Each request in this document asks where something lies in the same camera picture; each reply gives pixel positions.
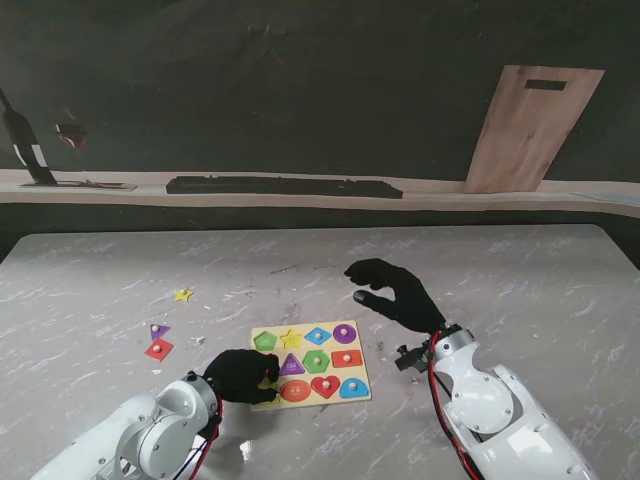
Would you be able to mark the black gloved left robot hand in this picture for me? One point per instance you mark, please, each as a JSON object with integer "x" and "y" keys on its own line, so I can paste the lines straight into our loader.
{"x": 240, "y": 375}

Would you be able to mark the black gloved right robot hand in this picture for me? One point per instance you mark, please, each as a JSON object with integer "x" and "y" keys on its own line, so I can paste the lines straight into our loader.
{"x": 410, "y": 300}

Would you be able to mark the yellow trapezoid puzzle piece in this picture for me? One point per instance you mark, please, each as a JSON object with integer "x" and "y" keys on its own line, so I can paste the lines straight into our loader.
{"x": 267, "y": 385}

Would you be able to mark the wooden shape puzzle board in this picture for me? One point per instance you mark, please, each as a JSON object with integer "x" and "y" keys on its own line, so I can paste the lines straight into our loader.
{"x": 300, "y": 330}

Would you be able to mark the purple circle puzzle piece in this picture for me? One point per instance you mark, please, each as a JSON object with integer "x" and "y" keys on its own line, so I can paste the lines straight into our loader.
{"x": 342, "y": 337}

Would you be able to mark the red heart puzzle piece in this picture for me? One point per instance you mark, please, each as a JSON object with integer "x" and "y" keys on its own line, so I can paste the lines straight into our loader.
{"x": 321, "y": 390}

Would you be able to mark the blue diamond puzzle piece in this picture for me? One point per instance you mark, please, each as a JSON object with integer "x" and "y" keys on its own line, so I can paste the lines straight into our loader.
{"x": 313, "y": 337}

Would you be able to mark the red square puzzle piece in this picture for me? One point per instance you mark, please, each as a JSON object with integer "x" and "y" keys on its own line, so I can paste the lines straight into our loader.
{"x": 159, "y": 349}

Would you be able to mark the orange rectangle puzzle piece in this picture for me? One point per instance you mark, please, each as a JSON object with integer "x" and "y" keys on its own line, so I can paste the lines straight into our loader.
{"x": 341, "y": 361}

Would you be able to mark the blue dome puzzle piece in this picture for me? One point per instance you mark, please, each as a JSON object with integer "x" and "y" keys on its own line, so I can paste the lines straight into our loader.
{"x": 352, "y": 391}

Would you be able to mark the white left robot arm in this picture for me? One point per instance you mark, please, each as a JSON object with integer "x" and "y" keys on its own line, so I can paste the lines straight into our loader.
{"x": 140, "y": 435}

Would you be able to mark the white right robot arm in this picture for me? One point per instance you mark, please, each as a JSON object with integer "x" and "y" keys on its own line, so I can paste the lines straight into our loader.
{"x": 495, "y": 420}

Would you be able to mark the purple triangle puzzle piece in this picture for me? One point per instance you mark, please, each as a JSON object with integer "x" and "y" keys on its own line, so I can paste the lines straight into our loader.
{"x": 158, "y": 331}

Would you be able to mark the yellow star puzzle piece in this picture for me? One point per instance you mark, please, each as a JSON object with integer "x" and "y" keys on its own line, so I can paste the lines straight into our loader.
{"x": 183, "y": 296}

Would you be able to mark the wooden cutting board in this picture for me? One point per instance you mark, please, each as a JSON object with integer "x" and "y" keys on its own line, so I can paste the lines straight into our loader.
{"x": 530, "y": 130}

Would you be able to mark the long wooden shelf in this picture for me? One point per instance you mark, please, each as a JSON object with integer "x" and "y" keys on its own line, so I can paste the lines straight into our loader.
{"x": 320, "y": 202}

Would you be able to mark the black keyboard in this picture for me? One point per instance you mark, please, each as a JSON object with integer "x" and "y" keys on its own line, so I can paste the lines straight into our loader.
{"x": 280, "y": 186}

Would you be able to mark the thin flat wooden plate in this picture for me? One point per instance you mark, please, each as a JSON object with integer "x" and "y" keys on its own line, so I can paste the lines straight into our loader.
{"x": 100, "y": 186}

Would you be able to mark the black bottle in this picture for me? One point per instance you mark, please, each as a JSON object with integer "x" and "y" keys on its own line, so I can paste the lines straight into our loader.
{"x": 25, "y": 140}

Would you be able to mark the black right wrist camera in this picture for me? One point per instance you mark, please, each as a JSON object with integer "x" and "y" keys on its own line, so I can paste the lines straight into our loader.
{"x": 410, "y": 359}

